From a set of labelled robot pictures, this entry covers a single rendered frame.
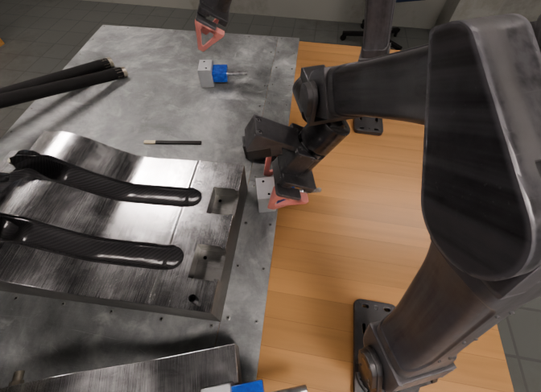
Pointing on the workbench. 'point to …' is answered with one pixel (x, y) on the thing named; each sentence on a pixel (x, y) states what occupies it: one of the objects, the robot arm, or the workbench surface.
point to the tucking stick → (171, 142)
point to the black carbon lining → (100, 246)
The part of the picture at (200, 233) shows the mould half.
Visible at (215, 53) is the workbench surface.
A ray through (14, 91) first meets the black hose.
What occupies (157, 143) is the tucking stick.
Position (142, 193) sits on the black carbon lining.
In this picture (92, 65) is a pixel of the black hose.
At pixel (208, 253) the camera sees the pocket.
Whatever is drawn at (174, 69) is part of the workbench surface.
